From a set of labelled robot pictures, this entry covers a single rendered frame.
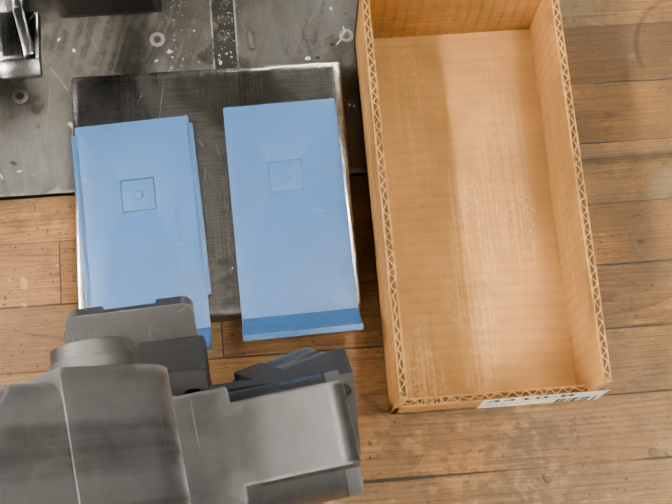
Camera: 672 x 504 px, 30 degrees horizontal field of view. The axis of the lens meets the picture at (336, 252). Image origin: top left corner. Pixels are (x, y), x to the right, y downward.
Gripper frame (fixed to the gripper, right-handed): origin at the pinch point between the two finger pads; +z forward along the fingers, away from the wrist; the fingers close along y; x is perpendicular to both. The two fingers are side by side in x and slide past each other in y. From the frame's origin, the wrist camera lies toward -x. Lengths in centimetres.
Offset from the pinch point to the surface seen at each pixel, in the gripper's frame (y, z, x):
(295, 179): 7.6, 5.8, -9.9
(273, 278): 2.4, 2.8, -7.8
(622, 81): 10.7, 9.9, -32.3
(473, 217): 3.9, 5.6, -20.9
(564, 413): -7.5, -0.3, -24.4
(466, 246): 2.3, 4.8, -20.1
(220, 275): 2.8, 3.5, -4.7
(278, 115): 11.4, 7.9, -9.4
